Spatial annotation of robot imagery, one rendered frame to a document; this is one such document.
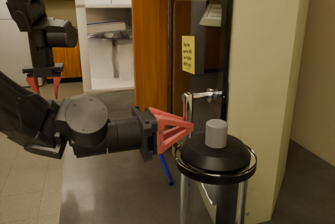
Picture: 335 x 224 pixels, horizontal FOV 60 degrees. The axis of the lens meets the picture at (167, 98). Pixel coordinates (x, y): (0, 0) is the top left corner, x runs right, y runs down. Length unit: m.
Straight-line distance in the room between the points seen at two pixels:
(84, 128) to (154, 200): 0.33
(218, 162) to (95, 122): 0.17
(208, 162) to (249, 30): 0.22
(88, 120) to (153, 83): 0.44
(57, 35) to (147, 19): 0.24
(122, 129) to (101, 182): 0.30
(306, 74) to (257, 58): 0.51
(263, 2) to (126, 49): 1.32
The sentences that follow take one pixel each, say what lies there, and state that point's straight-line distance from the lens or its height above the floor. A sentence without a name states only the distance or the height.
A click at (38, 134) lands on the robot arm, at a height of 1.17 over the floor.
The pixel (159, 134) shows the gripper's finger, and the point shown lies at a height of 1.15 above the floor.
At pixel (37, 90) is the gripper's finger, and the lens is 0.88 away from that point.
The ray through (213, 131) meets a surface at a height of 1.20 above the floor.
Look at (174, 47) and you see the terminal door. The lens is 0.71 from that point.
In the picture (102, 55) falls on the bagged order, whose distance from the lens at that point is 1.80.
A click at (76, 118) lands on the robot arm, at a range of 0.41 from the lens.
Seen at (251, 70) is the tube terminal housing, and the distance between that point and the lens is 0.49.
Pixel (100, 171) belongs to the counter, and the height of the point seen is 0.94.
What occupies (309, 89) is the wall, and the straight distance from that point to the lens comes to 0.99.
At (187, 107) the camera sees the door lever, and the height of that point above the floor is 1.18.
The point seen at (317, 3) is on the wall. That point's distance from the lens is 0.97.
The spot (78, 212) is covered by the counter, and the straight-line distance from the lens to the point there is 0.68.
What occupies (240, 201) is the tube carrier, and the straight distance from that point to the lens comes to 0.40.
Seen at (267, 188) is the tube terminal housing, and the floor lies 1.02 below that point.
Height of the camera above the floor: 1.35
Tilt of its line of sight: 18 degrees down
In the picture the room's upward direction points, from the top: straight up
